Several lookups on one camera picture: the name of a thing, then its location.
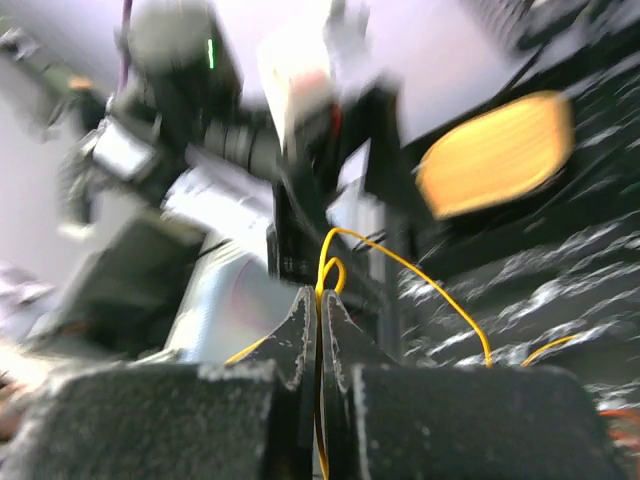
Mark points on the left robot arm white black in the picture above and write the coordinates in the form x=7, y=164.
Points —
x=261, y=179

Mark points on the orange woven basket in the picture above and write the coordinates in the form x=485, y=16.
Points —
x=499, y=156

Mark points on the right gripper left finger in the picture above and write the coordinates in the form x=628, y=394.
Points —
x=249, y=420

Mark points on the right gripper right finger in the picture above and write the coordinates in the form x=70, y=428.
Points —
x=387, y=421

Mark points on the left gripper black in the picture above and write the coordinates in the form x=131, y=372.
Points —
x=320, y=126

